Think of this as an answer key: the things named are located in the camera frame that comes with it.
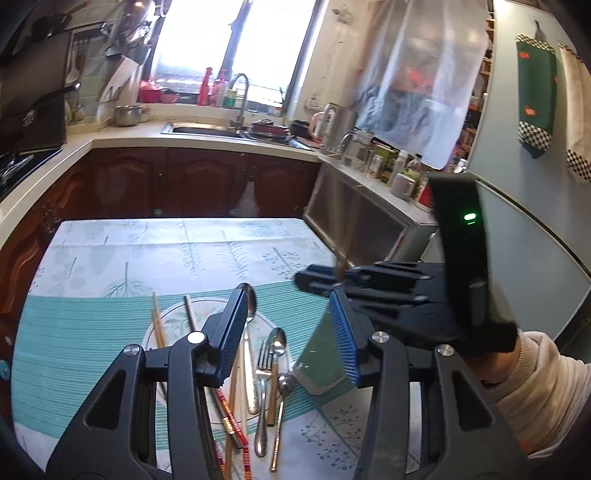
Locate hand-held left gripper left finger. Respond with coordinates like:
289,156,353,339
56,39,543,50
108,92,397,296
46,288,250,480

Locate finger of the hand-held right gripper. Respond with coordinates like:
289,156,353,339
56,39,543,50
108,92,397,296
294,264,463,350
344,261,447,302

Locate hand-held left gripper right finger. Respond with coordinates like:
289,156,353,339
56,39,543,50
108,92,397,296
329,288,532,480

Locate green utensil holder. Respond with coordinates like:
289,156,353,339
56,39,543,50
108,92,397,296
291,318,356,395

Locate wooden-handled spoon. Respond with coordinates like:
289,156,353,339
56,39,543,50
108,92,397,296
265,327,289,425

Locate large silver spoon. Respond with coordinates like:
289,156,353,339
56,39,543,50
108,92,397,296
238,282,262,416

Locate small silver spoon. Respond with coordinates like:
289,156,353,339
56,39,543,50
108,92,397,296
269,373,296,472

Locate silver fork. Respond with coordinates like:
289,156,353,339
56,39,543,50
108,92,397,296
253,339,275,457

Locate person's right forearm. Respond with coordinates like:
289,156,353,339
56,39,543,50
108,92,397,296
475,330,591,462

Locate stainless steel cabinet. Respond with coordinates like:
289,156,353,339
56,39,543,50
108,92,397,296
302,161,439,271

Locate red-labelled tub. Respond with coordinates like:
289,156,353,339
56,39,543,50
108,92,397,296
416,178,437,208

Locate white mug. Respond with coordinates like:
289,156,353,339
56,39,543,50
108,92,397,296
392,174,419,200

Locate white plastic bag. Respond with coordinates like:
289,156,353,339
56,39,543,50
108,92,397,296
235,180,264,217

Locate row of condiment bottles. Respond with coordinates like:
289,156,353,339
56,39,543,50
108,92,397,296
365,138,437,204

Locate glass pitcher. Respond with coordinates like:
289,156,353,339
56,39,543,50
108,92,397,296
339,129,375,174

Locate printed teal white tablecloth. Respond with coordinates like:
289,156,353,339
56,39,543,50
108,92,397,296
11,217,462,480

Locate red dish on drainer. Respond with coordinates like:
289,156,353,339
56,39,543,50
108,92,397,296
249,117,294,141

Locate steel electric kettle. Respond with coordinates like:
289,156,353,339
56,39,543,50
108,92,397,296
309,102,358,151

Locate brown wooden kitchen cabinets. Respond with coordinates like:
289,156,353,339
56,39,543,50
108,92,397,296
0,147,324,342

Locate pantry shelf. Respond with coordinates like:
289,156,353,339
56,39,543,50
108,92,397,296
462,14,495,162

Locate green hanging towel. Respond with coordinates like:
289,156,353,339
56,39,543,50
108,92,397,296
515,21,558,160

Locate white checkered hanging towel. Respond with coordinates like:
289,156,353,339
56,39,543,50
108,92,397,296
558,42,591,185

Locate clear plastic sheet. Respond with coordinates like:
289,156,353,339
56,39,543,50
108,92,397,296
355,0,495,169

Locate steel kitchen sink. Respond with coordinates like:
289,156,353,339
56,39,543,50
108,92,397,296
161,121,245,137

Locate steel kitchen faucet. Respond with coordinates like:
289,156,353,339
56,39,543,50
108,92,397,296
228,73,251,132

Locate pink soap bottle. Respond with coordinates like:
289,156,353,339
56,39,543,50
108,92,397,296
213,69,230,108

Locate red spray bottle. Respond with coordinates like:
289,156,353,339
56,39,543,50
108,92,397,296
198,67,214,107

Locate white kitchen countertop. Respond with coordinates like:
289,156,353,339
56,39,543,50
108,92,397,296
0,117,444,250

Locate steel cooking pot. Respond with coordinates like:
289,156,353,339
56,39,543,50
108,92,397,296
113,104,149,127

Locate red plastic bowl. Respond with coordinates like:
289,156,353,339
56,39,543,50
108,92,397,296
139,79,162,104

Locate kitchen window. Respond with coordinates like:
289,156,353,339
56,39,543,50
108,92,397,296
150,0,319,114

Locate black gas stove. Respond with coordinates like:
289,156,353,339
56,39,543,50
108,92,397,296
0,148,63,201

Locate pale cutting board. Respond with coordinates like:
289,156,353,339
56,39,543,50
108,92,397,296
97,55,139,103

